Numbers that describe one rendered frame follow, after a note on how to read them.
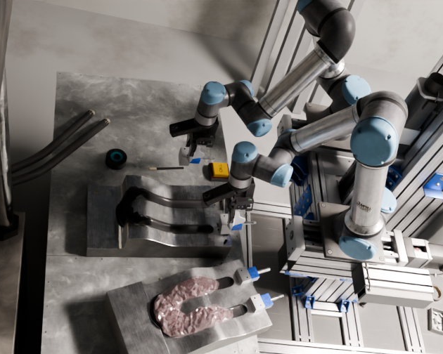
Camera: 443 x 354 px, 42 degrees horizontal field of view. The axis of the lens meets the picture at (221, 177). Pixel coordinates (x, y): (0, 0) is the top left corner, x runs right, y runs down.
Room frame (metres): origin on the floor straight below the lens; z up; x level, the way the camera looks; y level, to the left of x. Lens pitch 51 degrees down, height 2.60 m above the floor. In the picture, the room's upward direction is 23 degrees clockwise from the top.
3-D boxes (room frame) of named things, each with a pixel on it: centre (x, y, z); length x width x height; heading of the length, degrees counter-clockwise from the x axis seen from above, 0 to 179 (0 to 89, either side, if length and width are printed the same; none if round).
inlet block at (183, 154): (1.41, 0.12, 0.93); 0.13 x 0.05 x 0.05; 116
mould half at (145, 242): (1.14, 0.15, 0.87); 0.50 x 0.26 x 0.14; 116
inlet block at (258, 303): (1.00, -0.31, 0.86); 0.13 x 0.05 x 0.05; 133
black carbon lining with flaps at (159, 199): (1.14, 0.13, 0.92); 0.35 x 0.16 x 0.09; 116
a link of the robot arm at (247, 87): (1.47, 0.06, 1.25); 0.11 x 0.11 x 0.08; 50
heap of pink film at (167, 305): (0.86, -0.08, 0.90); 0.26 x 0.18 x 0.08; 133
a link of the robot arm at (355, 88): (1.76, -0.33, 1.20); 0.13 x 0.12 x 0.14; 50
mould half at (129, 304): (0.85, -0.08, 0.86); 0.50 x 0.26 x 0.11; 133
